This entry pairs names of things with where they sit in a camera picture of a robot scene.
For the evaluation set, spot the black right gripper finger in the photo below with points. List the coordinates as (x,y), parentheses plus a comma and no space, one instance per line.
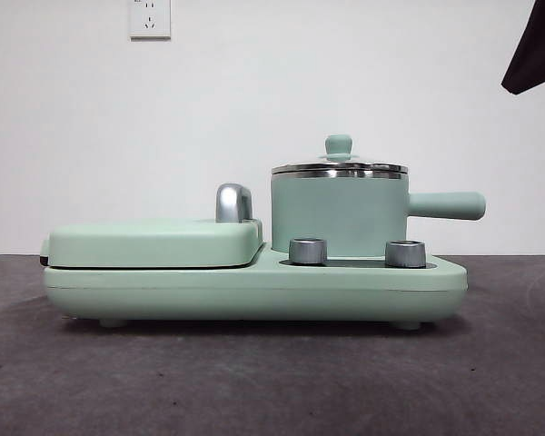
(538,45)

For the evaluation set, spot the glass lid with green knob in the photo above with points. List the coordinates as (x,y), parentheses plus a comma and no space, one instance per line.
(339,145)

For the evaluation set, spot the mint green steamer pot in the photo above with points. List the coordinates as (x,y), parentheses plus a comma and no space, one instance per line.
(336,213)

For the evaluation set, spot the silver control knob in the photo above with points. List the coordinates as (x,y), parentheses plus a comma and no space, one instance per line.
(405,254)
(307,252)

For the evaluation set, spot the mint green breakfast machine base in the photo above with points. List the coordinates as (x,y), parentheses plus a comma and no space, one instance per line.
(254,295)

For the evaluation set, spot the mint green grill cover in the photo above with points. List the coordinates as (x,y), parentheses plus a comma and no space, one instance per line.
(150,240)

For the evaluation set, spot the white wall socket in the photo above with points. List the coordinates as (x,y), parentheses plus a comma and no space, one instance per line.
(149,20)

